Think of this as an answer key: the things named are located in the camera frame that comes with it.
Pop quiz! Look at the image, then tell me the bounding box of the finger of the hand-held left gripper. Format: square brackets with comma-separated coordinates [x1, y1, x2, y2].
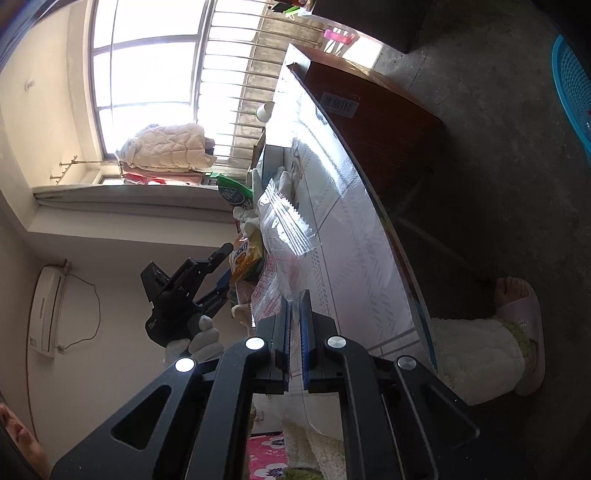
[195, 271, 232, 319]
[186, 242, 235, 278]

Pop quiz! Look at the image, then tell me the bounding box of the table with floral cover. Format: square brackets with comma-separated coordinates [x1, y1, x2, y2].
[249, 42, 438, 444]

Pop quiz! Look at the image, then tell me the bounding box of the person's left hand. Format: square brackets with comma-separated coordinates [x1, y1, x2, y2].
[164, 315, 225, 367]

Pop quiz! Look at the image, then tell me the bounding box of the metal window railing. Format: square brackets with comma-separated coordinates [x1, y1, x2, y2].
[198, 9, 324, 162]

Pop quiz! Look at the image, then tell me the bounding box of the cream quilted jacket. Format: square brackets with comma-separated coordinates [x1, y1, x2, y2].
[115, 122, 218, 172]

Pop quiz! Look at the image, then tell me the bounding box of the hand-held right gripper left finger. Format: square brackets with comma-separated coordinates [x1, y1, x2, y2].
[50, 299, 293, 480]

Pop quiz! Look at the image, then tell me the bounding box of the green chip bag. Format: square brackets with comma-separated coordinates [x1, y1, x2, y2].
[217, 174, 254, 208]

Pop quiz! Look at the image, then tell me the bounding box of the white air conditioner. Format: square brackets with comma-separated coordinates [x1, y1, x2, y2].
[30, 263, 71, 356]

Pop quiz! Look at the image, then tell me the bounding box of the person's bare foot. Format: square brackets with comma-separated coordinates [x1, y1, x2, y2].
[493, 276, 532, 324]

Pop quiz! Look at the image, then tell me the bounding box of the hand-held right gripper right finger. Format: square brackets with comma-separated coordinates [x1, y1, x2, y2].
[299, 291, 481, 480]

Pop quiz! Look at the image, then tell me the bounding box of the pink slipper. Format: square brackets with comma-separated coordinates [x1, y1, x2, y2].
[496, 281, 546, 398]

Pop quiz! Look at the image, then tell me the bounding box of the blue plastic wastebasket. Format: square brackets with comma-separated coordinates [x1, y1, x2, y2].
[551, 34, 591, 155]

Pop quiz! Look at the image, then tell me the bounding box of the pink floral cloth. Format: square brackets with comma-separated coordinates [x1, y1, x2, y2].
[245, 431, 288, 480]

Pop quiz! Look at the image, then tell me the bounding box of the clear plastic bag red print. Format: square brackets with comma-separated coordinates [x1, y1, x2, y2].
[249, 178, 320, 324]

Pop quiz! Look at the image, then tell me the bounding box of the window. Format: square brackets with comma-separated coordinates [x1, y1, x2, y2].
[90, 0, 215, 160]

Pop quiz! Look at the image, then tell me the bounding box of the flat cardboard piece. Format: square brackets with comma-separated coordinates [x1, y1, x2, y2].
[250, 131, 267, 169]

